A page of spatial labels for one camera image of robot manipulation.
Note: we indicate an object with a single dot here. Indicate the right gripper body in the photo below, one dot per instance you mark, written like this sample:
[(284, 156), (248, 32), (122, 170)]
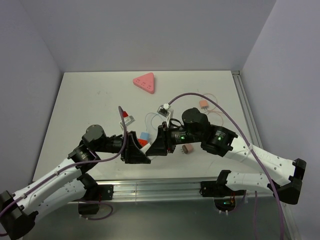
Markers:
[(180, 134)]

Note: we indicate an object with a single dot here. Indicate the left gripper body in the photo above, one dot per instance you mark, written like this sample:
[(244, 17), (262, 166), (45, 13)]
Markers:
[(112, 144)]

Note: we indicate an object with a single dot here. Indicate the white charger plug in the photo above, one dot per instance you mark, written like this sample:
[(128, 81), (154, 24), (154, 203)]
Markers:
[(145, 148)]

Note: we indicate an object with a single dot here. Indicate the red cube socket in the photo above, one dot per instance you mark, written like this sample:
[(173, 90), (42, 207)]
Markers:
[(143, 142)]

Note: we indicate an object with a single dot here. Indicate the light blue charger plug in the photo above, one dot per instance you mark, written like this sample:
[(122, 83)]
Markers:
[(144, 136)]

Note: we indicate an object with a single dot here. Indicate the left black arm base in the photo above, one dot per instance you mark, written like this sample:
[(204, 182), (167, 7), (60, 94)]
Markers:
[(100, 197)]

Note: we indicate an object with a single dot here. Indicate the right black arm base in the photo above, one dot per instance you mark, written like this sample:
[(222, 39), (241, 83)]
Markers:
[(224, 197)]

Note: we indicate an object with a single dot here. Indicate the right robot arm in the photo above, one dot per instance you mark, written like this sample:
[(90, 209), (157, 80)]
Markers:
[(276, 175)]

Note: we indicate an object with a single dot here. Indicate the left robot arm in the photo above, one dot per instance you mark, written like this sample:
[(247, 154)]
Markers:
[(16, 221)]

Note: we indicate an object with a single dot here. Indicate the orange pink charger plug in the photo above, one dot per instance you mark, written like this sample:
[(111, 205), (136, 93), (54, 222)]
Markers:
[(203, 104)]

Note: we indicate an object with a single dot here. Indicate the brown pink charger plug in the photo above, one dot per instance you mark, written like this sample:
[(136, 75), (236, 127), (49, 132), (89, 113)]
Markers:
[(187, 148)]

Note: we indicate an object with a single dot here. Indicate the pink triangular power strip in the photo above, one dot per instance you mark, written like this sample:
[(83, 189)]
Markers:
[(145, 82)]

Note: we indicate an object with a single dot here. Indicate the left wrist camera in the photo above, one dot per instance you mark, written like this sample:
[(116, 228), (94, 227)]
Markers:
[(128, 119)]

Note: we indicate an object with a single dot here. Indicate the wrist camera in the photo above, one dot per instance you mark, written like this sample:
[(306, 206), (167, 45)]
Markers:
[(166, 111), (128, 119)]

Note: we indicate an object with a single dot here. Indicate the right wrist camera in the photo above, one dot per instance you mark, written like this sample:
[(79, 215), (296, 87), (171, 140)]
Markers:
[(166, 111)]

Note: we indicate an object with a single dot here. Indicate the aluminium front rail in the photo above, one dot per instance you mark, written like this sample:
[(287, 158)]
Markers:
[(150, 190)]

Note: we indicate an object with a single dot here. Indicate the aluminium rail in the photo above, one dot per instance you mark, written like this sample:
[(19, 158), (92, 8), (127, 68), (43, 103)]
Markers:
[(287, 215), (150, 190)]

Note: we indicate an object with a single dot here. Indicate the aluminium right rail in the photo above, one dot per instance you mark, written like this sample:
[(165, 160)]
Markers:
[(287, 215)]

